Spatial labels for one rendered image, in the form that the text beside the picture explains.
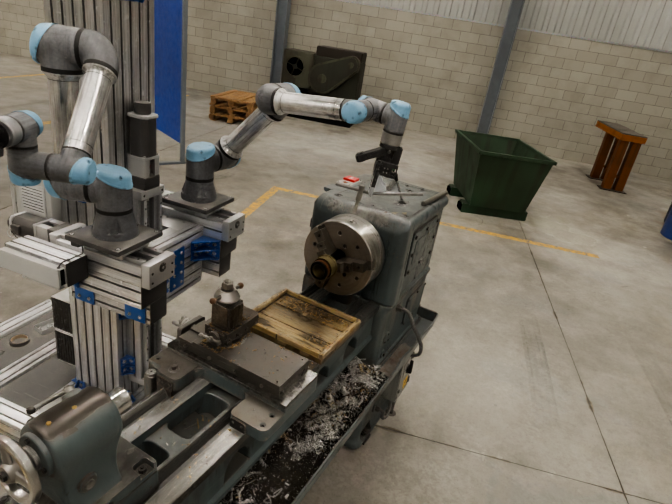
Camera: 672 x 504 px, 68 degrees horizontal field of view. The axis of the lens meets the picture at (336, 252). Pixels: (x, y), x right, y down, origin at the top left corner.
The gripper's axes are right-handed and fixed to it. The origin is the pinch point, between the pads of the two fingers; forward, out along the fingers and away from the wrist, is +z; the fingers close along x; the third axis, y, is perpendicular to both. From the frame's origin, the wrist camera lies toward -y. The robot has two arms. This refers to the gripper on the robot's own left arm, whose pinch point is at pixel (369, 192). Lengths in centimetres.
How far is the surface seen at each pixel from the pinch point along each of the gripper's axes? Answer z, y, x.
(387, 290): 40.7, 19.3, 0.8
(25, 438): 25, -64, -113
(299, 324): 48, -14, -26
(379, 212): 11.3, 7.7, 11.5
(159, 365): 49, -55, -62
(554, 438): 125, 144, 27
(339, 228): 16.2, -7.7, -2.9
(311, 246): 29.0, -16.5, 1.6
